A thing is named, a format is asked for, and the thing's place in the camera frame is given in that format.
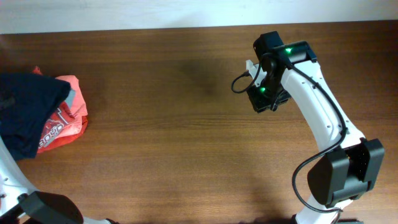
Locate navy blue shorts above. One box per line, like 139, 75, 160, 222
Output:
1, 73, 71, 161

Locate salmon pink folded garment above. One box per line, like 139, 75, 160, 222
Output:
57, 75, 88, 138

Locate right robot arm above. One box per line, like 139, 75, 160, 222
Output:
245, 31, 385, 223

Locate grey folded garment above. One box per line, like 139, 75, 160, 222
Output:
64, 89, 76, 109

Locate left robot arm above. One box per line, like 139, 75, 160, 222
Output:
1, 142, 116, 224

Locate red printed t-shirt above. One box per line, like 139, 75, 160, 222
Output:
32, 66, 89, 154

